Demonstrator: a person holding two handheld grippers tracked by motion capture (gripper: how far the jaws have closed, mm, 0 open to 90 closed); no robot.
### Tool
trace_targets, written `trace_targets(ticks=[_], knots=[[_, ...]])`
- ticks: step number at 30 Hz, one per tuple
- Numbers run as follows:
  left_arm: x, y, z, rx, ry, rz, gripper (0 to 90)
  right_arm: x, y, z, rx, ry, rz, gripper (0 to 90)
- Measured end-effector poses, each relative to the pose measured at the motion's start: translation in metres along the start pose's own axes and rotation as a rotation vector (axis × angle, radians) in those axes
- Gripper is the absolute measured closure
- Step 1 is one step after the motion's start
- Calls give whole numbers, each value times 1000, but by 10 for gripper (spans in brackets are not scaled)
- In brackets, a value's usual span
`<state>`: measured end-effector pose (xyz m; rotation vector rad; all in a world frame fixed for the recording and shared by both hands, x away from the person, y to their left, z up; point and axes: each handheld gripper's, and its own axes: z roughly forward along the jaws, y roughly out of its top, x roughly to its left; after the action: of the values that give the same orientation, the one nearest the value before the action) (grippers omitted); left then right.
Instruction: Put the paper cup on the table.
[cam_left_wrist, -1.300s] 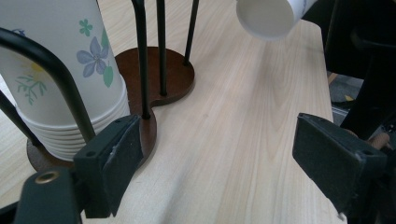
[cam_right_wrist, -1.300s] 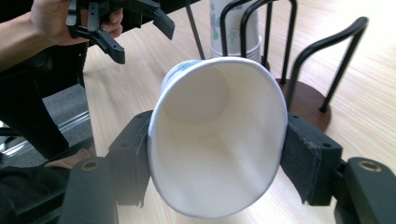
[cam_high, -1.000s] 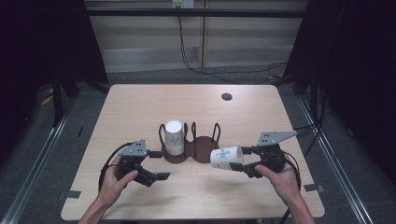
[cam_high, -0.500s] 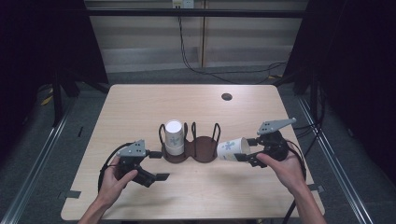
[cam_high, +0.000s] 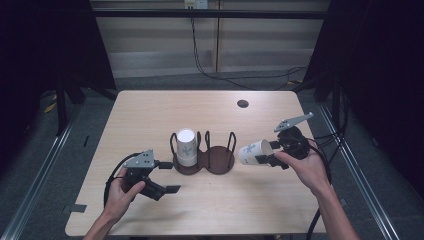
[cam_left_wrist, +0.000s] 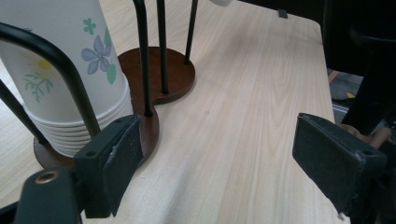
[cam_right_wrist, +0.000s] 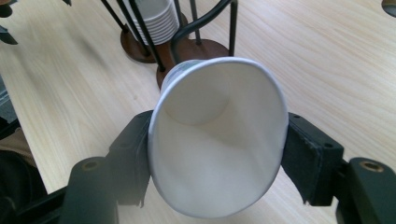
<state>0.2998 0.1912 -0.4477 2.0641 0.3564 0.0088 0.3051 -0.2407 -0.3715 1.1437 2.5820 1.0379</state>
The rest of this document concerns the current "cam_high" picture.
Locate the hand-held gripper black cable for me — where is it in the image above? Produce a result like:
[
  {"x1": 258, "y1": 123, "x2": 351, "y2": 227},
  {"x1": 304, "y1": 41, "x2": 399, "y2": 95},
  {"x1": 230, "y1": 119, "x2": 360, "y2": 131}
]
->
[
  {"x1": 305, "y1": 136, "x2": 333, "y2": 240},
  {"x1": 103, "y1": 152, "x2": 142, "y2": 208}
]

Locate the person's left hand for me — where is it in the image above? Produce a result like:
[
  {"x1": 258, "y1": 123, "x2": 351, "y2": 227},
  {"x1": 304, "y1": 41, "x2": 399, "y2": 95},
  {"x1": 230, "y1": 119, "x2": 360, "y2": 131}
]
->
[{"x1": 103, "y1": 167, "x2": 147, "y2": 224}]

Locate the dark brown double cup holder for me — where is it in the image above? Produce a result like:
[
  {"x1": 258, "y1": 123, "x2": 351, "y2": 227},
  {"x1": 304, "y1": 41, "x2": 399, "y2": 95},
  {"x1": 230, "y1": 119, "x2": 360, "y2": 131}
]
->
[{"x1": 169, "y1": 130, "x2": 238, "y2": 176}]

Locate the right hand-held gripper black cable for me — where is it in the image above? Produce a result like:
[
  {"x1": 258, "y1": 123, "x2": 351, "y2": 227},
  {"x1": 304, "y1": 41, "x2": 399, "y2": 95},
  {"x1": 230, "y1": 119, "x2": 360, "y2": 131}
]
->
[{"x1": 305, "y1": 136, "x2": 333, "y2": 240}]

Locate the white paper cup blue print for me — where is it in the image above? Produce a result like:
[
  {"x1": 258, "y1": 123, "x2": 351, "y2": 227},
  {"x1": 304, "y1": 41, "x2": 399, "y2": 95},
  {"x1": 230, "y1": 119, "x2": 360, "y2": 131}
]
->
[
  {"x1": 238, "y1": 138, "x2": 275, "y2": 167},
  {"x1": 176, "y1": 128, "x2": 198, "y2": 158}
]

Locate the person's right hand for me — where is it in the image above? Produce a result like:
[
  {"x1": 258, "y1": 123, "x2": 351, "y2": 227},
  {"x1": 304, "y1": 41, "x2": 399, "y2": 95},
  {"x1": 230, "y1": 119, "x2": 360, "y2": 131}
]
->
[{"x1": 273, "y1": 139, "x2": 332, "y2": 197}]

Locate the left hand-held gripper black cable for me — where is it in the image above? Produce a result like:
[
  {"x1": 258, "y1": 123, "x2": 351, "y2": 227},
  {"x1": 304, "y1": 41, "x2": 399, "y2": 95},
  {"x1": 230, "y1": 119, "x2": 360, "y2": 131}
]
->
[{"x1": 103, "y1": 152, "x2": 142, "y2": 208}]

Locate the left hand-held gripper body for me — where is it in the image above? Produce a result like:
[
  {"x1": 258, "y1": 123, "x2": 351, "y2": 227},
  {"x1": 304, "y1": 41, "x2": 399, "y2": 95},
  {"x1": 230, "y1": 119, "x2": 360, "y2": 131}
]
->
[{"x1": 122, "y1": 149, "x2": 168, "y2": 202}]

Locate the white wall outlet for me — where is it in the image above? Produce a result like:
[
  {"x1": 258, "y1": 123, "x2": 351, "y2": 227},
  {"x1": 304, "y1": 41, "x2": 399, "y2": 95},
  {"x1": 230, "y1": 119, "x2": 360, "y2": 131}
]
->
[{"x1": 184, "y1": 0, "x2": 209, "y2": 10}]

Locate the black curtain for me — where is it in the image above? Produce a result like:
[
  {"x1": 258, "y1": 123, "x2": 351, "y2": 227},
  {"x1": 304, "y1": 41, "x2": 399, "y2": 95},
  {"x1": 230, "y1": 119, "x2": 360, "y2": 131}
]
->
[
  {"x1": 303, "y1": 0, "x2": 424, "y2": 198},
  {"x1": 0, "y1": 0, "x2": 117, "y2": 168}
]

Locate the metal floor rail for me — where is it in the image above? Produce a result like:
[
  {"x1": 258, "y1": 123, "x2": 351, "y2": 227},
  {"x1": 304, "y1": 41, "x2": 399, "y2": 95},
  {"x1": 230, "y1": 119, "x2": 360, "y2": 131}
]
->
[
  {"x1": 0, "y1": 102, "x2": 83, "y2": 240},
  {"x1": 317, "y1": 101, "x2": 401, "y2": 240}
]

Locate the bundle of black floor cables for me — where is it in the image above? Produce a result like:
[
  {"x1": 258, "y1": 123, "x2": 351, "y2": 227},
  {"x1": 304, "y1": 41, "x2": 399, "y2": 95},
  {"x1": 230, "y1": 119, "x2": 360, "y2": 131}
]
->
[{"x1": 313, "y1": 93, "x2": 350, "y2": 170}]

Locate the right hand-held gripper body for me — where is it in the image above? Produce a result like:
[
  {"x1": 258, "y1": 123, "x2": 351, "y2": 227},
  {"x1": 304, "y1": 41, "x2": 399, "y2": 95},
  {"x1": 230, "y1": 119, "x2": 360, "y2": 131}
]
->
[{"x1": 273, "y1": 111, "x2": 315, "y2": 171}]

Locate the yellow floor tape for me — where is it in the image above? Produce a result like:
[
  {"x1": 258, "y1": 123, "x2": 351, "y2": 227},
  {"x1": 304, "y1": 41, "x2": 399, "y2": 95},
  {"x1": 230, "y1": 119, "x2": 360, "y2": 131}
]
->
[{"x1": 42, "y1": 94, "x2": 58, "y2": 114}]

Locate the black wall cable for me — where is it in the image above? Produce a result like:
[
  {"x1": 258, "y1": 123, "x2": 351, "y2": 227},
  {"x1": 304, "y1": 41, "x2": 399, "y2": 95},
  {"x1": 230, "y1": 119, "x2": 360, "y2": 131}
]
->
[{"x1": 189, "y1": 17, "x2": 308, "y2": 92}]

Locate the black metal stand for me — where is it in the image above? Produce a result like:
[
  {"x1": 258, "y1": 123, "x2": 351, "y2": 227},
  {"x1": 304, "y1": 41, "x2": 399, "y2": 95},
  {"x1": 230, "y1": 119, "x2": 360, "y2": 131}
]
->
[{"x1": 54, "y1": 75, "x2": 118, "y2": 137}]

